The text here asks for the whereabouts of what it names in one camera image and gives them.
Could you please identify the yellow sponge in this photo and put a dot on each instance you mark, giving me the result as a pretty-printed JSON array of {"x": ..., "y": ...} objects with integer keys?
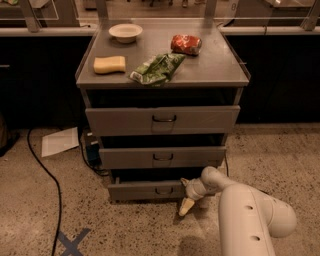
[{"x": 105, "y": 65}]

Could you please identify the crushed red soda can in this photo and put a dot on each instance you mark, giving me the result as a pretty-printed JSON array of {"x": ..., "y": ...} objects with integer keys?
[{"x": 186, "y": 44}]

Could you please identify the grey drawer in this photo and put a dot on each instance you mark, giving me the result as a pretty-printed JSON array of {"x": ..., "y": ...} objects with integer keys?
[
  {"x": 167, "y": 157},
  {"x": 163, "y": 120},
  {"x": 146, "y": 190}
]

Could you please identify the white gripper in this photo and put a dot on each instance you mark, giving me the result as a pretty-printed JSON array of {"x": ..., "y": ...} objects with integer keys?
[{"x": 194, "y": 190}]

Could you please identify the green chip bag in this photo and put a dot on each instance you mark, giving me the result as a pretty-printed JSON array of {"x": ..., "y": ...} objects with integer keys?
[{"x": 158, "y": 70}]

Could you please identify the blue power box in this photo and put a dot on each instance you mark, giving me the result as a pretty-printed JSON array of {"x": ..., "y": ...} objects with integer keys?
[{"x": 91, "y": 148}]

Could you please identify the white paper sheet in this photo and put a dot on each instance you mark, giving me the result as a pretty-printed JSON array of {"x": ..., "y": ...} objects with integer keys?
[{"x": 59, "y": 142}]

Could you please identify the grey top drawer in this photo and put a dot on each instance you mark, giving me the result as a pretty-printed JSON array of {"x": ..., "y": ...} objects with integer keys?
[{"x": 163, "y": 120}]

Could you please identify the grey bottom drawer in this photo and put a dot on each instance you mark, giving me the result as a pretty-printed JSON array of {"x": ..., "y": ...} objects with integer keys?
[{"x": 146, "y": 190}]

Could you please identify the white bowl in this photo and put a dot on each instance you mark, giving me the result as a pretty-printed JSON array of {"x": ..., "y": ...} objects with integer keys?
[{"x": 125, "y": 33}]

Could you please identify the grey drawer cabinet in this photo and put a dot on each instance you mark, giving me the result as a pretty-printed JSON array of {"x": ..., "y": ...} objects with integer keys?
[{"x": 213, "y": 78}]

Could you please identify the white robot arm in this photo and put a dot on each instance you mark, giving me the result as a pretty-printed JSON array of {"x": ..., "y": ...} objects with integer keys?
[{"x": 249, "y": 219}]

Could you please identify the grey middle drawer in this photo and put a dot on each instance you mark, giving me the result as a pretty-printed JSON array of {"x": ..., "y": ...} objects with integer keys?
[{"x": 167, "y": 157}]

